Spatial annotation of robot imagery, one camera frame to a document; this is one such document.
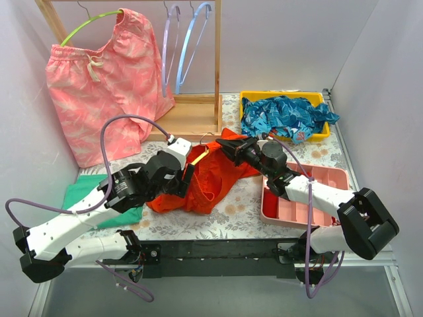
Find yellow hanger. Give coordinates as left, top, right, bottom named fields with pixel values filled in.
left=190, top=132, right=214, bottom=166

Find orange shorts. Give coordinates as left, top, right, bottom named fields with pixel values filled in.
left=146, top=141, right=259, bottom=215

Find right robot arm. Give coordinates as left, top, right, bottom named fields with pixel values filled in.
left=217, top=137, right=400, bottom=263

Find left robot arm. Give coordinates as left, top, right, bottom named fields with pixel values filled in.
left=13, top=148, right=194, bottom=283

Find blue patterned shorts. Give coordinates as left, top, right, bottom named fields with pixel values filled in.
left=241, top=95, right=340, bottom=144

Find pink patterned shorts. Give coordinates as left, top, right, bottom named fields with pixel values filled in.
left=46, top=9, right=175, bottom=168

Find lilac hanger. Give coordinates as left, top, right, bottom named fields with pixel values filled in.
left=161, top=1, right=180, bottom=97

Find light blue hanger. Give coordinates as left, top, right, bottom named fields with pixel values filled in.
left=175, top=1, right=212, bottom=94

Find green hanger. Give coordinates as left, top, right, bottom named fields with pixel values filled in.
left=60, top=1, right=124, bottom=47

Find red folded cloth in tray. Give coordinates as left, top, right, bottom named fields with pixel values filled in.
left=262, top=191, right=279, bottom=219

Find wooden clothes rack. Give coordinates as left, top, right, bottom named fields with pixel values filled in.
left=36, top=1, right=223, bottom=142

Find pink plastic organizer tray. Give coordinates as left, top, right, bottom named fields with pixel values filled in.
left=260, top=164, right=350, bottom=230

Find yellow plastic bin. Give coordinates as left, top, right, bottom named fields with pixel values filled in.
left=240, top=90, right=330, bottom=142

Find green folded cloth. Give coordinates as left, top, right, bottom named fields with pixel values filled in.
left=62, top=174, right=143, bottom=229

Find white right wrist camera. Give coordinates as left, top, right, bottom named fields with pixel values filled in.
left=256, top=140, right=268, bottom=149

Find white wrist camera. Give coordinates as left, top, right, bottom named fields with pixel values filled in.
left=256, top=140, right=268, bottom=149
left=165, top=134, right=192, bottom=169

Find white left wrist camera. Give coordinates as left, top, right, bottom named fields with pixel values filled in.
left=165, top=134, right=192, bottom=169

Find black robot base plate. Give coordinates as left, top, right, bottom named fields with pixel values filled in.
left=103, top=238, right=305, bottom=282

